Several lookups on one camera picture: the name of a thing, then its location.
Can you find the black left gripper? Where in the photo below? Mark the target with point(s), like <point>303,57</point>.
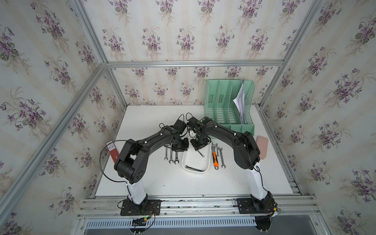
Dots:
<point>185,147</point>

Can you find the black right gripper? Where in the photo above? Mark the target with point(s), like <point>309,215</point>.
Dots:
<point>196,146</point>

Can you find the large silver combination wrench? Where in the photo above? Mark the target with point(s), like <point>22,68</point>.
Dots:
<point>176,160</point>

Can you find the white plastic storage tray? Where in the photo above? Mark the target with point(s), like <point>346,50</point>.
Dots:
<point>193,159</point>

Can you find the thin silver wrench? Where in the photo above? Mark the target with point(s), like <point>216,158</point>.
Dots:
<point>166,154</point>

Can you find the orange handled adjustable wrench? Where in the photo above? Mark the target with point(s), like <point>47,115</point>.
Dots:
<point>214,157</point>

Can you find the silver end wrench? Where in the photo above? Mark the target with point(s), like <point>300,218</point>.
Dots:
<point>221,157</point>

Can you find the small silver wrench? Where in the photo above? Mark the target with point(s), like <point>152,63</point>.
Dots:
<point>171,160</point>

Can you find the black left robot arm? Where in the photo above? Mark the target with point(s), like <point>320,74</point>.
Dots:
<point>133,159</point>

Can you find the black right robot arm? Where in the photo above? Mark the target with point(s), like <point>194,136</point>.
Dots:
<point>245,150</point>

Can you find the red white card box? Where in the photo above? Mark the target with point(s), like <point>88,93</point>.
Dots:
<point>114,153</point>

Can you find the green desk file organizer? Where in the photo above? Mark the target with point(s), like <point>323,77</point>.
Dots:
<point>219,103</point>

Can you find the white papers in organizer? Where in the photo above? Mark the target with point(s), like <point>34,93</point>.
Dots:
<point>239,102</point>

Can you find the pink sponge pad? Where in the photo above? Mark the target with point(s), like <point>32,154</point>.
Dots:
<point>262,143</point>

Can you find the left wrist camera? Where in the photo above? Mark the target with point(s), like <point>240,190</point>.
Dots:
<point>180,126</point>

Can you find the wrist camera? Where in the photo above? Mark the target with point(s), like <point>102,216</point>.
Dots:
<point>194,124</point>
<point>180,126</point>

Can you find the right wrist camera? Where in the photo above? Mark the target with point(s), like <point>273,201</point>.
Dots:
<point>194,124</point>

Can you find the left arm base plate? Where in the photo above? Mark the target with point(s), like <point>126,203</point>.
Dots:
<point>141,207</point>

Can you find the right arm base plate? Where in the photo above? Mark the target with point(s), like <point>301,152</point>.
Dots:
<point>255,206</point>

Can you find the aluminium rail frame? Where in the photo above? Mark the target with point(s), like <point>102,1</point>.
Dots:
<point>191,212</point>

